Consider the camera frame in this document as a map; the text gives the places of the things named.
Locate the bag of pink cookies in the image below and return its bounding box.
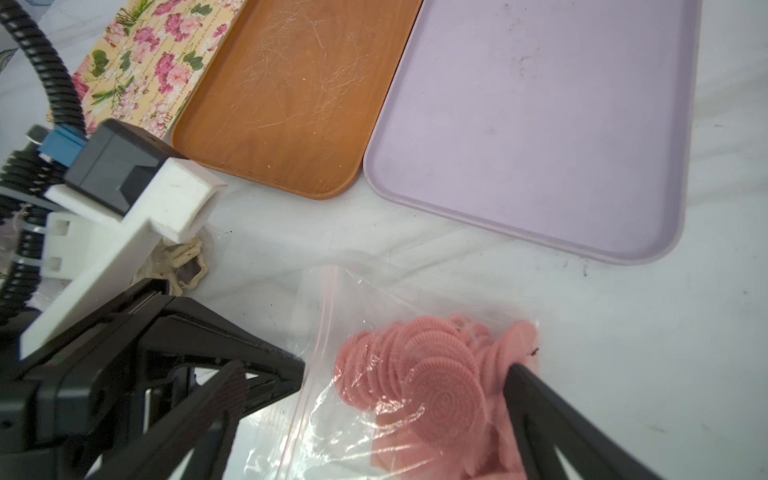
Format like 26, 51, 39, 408
216, 265, 540, 479

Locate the brown wooden tray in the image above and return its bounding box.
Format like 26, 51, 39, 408
171, 1, 421, 200

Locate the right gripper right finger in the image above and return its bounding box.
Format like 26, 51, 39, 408
503, 364, 658, 480

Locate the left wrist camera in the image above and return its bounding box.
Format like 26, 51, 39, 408
20, 119, 227, 357

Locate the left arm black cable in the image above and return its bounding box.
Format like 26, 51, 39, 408
0, 0, 88, 325

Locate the bag of cream cookies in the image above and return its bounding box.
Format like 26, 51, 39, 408
131, 227, 215, 296

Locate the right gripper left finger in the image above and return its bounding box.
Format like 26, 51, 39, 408
91, 361, 247, 479

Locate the lilac plastic tray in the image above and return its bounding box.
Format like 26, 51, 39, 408
363, 0, 702, 265

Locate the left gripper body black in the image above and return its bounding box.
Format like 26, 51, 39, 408
1, 280, 305, 479

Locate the floral pattern tray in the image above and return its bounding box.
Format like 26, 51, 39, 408
72, 0, 246, 138

